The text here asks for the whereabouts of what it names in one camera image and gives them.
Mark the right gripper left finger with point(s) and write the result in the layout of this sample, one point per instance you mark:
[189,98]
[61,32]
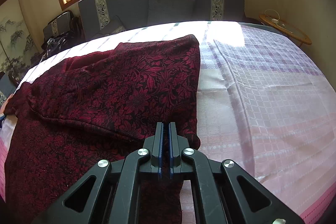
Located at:
[154,145]

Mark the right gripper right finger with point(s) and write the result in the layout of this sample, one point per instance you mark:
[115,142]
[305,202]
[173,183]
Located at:
[177,144]

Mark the dark red floral garment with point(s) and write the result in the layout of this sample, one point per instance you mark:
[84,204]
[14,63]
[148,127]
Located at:
[99,106]

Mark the dark clothes pile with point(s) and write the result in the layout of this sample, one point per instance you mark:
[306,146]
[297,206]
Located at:
[55,45]

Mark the patterned cushion on sofa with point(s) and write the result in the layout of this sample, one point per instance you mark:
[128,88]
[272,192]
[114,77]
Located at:
[115,26]

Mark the grey square cushion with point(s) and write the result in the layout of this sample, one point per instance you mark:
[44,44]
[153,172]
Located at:
[169,11]

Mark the dark grey sofa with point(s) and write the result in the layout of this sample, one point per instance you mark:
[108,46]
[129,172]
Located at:
[101,17]

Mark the round wooden side table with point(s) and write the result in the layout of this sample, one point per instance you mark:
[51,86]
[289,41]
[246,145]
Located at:
[289,30]

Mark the painted folding screen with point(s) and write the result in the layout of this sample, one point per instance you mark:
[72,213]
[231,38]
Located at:
[18,50]

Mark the white charger with cable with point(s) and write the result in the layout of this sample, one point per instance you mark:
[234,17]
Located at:
[274,17]

